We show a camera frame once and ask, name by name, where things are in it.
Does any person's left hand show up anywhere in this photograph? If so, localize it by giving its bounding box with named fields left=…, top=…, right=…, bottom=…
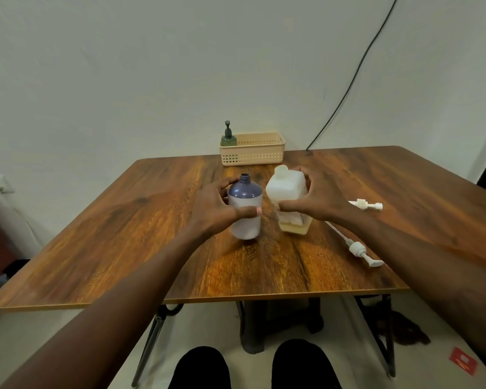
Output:
left=190, top=176, right=263, bottom=240

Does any person's right hand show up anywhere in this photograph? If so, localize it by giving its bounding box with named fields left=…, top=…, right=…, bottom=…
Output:
left=278, top=165, right=356, bottom=224

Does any purple round plastic bottle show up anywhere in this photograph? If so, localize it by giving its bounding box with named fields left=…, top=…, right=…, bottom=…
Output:
left=227, top=173, right=263, bottom=240

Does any white translucent square bottle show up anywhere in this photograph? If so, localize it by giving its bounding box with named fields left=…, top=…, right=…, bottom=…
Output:
left=265, top=165, right=313, bottom=235

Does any person's left forearm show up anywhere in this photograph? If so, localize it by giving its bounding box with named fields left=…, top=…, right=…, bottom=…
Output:
left=0, top=223, right=218, bottom=389

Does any person's right forearm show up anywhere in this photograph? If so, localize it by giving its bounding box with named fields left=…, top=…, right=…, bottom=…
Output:
left=328, top=198, right=486, bottom=386

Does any beige perforated plastic basket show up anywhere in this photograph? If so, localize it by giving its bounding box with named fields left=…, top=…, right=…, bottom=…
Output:
left=220, top=132, right=286, bottom=167

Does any small white pump head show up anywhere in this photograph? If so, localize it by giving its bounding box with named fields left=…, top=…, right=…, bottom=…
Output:
left=348, top=199, right=384, bottom=211

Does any green pump bottle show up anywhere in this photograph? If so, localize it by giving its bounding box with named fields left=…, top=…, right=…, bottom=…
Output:
left=220, top=120, right=238, bottom=147

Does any white pump dispenser with tube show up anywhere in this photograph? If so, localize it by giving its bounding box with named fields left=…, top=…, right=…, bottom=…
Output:
left=325, top=220, right=385, bottom=268

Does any black metal table leg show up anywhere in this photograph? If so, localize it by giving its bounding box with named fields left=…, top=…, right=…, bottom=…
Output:
left=131, top=304, right=184, bottom=388
left=354, top=294, right=397, bottom=378

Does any person's right leg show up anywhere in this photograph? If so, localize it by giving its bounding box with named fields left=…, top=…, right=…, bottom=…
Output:
left=271, top=339, right=343, bottom=389

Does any person's leg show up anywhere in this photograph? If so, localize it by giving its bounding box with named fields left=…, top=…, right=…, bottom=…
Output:
left=168, top=346, right=232, bottom=389
left=271, top=339, right=343, bottom=389

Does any person's left leg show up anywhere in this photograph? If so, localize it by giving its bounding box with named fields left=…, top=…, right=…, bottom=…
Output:
left=168, top=346, right=232, bottom=389

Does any brown footwear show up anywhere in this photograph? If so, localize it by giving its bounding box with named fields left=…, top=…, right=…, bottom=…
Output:
left=364, top=306, right=431, bottom=346

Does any red card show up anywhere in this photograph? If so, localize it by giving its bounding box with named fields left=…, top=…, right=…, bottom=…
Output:
left=449, top=347, right=479, bottom=376

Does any black cable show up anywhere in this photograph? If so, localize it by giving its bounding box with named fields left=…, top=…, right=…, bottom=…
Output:
left=306, top=0, right=400, bottom=151

